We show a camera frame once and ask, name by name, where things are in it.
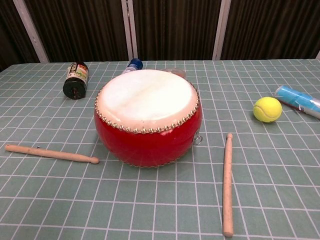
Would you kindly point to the white bottle with blue cap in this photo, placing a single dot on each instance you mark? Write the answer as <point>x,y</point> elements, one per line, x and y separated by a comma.
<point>135,64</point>

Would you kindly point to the red drum with white skin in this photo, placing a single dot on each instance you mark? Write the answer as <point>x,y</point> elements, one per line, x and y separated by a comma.
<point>147,147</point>

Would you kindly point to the dark brown sauce bottle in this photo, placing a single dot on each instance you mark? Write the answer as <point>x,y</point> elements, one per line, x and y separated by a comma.
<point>75,85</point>

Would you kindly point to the yellow tennis ball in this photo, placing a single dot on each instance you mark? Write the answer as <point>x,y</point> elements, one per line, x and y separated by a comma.
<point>267,109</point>

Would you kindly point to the white partition frame post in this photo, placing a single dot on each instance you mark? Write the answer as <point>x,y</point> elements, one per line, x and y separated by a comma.
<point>221,30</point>
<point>130,30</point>
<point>30,30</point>

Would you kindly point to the clear tube with blue label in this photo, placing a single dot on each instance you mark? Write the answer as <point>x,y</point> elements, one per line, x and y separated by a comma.
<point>297,98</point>

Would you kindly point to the green checked tablecloth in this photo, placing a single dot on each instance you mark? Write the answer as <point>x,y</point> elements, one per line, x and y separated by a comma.
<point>150,200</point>

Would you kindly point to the wooden drumstick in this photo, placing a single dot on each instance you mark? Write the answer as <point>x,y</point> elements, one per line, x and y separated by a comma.
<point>227,187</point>
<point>50,153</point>

